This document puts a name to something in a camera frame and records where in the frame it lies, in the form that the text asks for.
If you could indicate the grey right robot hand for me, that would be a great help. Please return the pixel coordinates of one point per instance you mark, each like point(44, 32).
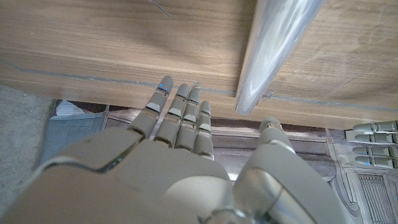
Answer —
point(140, 186)

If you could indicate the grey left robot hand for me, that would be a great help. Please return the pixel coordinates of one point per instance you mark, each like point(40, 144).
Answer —
point(379, 143)

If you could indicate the clear plastic wrap roll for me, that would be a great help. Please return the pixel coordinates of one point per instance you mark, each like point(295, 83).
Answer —
point(273, 46)

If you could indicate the grey-blue leaning board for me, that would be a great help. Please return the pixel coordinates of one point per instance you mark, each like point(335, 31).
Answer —
point(71, 133)

